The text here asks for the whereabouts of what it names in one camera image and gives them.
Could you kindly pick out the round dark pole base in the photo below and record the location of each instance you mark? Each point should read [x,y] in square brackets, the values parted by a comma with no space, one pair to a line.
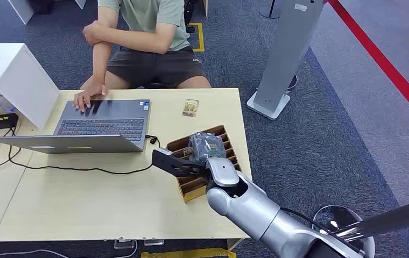
[270,12]

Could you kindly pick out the person's hand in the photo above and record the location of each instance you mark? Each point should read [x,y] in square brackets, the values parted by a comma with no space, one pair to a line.
[91,34]
[88,94]

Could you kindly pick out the person's right forearm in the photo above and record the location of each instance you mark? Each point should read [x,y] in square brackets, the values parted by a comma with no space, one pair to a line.
[101,64]

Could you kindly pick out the white furniture panel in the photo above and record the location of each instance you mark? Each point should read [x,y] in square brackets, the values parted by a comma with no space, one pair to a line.
[21,9]

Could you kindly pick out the grey open laptop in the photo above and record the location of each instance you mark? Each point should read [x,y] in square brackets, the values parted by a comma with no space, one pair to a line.
[101,124]

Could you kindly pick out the person's left hand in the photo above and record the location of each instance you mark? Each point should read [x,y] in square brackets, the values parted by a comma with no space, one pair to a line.
[91,34]

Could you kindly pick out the person's right hand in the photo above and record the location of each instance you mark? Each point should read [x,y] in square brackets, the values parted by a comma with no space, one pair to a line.
[88,94]

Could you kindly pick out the person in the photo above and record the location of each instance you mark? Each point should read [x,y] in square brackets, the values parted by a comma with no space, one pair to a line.
[147,21]

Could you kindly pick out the wooden slotted card holder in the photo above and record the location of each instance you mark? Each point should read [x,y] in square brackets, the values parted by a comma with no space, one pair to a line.
[194,187]

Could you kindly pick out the person's left forearm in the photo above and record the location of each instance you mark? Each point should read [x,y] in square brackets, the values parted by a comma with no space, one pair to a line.
[133,39]

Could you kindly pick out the dark metal bar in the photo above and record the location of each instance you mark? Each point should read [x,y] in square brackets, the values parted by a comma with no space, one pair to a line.
[393,217]

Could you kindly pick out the clear plastic table clip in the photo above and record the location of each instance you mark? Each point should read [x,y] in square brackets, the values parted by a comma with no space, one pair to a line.
[124,244]
[154,242]

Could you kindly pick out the white cabinet box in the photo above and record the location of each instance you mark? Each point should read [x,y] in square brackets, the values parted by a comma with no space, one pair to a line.
[15,78]

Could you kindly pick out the yellow sheet under table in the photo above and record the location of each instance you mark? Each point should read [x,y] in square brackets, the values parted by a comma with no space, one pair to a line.
[190,254]

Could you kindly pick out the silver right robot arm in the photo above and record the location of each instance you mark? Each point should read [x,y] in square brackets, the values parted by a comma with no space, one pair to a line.
[261,217]

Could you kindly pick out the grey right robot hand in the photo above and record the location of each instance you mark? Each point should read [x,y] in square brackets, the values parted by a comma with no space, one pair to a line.
[220,171]

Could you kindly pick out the grey metal column stand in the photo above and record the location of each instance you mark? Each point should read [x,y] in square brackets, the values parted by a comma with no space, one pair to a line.
[284,53]

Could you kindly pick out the black office chair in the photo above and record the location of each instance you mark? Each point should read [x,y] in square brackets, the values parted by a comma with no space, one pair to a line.
[190,16]

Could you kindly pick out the gold printed card packet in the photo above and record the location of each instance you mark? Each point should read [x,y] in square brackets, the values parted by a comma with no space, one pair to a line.
[190,107]

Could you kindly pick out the chrome round base disc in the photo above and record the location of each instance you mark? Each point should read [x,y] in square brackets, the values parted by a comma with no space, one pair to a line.
[333,217]

